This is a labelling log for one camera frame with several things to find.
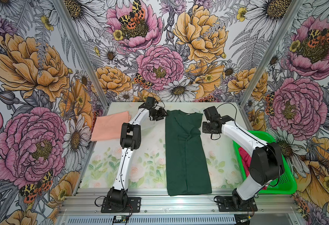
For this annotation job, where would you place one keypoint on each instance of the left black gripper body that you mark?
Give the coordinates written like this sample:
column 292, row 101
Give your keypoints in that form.
column 157, row 113

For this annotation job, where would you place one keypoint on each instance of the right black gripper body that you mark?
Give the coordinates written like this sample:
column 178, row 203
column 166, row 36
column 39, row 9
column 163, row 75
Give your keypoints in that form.
column 207, row 128

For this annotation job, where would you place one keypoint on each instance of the dark green t-shirt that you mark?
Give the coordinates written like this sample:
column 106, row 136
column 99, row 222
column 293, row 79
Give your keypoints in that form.
column 186, row 166

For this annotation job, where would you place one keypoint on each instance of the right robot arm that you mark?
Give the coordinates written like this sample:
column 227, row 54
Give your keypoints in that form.
column 266, row 164

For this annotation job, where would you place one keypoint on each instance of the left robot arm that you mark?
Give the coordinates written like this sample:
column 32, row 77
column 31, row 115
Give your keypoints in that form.
column 130, row 140

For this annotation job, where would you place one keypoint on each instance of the magenta t-shirt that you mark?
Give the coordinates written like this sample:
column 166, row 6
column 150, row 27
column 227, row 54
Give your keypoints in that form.
column 246, row 160

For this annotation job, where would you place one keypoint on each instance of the folded peach t-shirt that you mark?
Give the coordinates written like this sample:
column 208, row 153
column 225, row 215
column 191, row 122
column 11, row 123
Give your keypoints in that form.
column 109, row 127

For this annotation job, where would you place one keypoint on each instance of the small green circuit board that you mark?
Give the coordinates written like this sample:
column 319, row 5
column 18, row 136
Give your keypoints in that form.
column 120, row 219

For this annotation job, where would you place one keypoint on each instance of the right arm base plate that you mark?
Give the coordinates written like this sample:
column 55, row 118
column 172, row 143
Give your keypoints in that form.
column 223, row 204

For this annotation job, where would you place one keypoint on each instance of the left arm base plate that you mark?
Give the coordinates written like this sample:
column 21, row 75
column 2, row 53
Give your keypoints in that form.
column 133, row 206

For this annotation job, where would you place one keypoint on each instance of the aluminium mounting rail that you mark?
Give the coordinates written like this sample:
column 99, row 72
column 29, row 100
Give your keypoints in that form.
column 157, row 207

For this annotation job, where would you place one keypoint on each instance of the left aluminium frame post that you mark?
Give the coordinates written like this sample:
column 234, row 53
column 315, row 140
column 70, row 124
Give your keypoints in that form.
column 76, row 40

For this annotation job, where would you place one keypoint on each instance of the aluminium frame post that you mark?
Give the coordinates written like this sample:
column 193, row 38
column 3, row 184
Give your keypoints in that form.
column 76, row 40
column 276, row 40

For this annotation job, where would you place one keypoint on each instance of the right aluminium frame post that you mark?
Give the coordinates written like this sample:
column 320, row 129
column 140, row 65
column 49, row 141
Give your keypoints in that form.
column 276, row 40

